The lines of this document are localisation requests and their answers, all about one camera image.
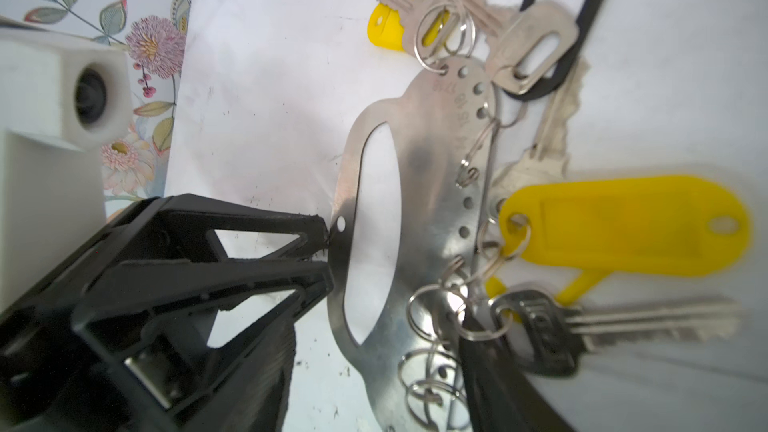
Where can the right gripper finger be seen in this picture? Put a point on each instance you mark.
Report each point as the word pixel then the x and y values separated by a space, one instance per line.
pixel 499 395

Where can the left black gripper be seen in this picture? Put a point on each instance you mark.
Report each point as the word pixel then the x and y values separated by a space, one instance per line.
pixel 132 353

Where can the large yellow key tag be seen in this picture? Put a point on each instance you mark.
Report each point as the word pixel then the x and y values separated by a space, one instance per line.
pixel 673 225

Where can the steel key holder plate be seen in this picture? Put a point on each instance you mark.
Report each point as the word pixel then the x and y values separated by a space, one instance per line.
pixel 442 133

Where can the silver key under plate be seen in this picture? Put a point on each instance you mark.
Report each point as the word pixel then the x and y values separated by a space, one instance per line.
pixel 545 162

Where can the silver key on black tag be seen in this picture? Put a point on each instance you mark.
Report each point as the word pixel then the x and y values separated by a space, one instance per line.
pixel 512 35

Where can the silver key on yellow tag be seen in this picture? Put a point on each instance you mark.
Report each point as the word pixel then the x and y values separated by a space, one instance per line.
pixel 460 31

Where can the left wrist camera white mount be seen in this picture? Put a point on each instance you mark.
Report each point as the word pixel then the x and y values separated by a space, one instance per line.
pixel 62 99

